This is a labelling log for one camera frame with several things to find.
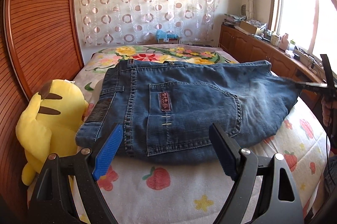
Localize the blue denim jeans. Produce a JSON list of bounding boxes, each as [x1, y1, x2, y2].
[[75, 59, 300, 165]]

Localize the person's right hand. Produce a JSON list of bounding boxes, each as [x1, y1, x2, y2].
[[322, 97, 337, 127]]

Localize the floral bed sheet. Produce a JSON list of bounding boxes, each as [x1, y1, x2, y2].
[[75, 44, 330, 223]]

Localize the pink bottle on cabinet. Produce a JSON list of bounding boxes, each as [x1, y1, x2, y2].
[[278, 33, 289, 51]]

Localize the yellow Pikachu plush toy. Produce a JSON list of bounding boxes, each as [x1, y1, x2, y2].
[[15, 79, 88, 186]]

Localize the wooden window-side cabinet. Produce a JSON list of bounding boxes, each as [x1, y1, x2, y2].
[[219, 24, 323, 109]]

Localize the wooden framed window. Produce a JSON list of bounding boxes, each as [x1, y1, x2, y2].
[[271, 0, 336, 70]]

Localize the cardboard box on cabinet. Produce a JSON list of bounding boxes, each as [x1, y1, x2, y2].
[[239, 19, 266, 35]]

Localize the blue item behind bed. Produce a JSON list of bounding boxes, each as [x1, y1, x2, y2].
[[155, 29, 179, 41]]

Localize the wooden slatted wardrobe door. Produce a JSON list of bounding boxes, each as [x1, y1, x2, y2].
[[1, 0, 83, 219]]

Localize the white circle-pattern curtain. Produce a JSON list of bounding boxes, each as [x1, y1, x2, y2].
[[74, 0, 222, 46]]

